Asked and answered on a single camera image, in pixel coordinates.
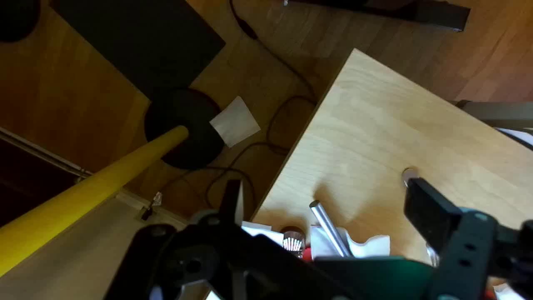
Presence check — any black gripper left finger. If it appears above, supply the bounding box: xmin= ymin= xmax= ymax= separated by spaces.
xmin=104 ymin=177 xmax=263 ymax=300

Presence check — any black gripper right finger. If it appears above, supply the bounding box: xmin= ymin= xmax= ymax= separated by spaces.
xmin=401 ymin=175 xmax=533 ymax=300

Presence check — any small round flat disc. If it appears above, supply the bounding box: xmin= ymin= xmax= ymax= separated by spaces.
xmin=401 ymin=165 xmax=423 ymax=185

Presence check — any yellow stand pole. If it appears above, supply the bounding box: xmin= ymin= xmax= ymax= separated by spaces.
xmin=0 ymin=125 xmax=191 ymax=278

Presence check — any black round stand base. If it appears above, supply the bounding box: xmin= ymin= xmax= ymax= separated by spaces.
xmin=143 ymin=88 xmax=226 ymax=172

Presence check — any small white paper square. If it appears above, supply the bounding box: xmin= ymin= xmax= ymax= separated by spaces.
xmin=208 ymin=95 xmax=263 ymax=150

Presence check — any dark floor mat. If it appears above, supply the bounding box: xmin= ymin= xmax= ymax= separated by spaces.
xmin=49 ymin=0 xmax=226 ymax=100

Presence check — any black metal bar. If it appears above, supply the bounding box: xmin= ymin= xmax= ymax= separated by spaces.
xmin=279 ymin=0 xmax=472 ymax=33

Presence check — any black round object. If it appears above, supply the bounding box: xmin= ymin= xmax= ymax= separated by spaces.
xmin=0 ymin=0 xmax=41 ymax=45

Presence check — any white cable tag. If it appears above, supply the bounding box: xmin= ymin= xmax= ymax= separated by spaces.
xmin=139 ymin=190 xmax=164 ymax=222

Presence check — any black floor cable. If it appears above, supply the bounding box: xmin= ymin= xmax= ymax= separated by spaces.
xmin=164 ymin=0 xmax=321 ymax=223

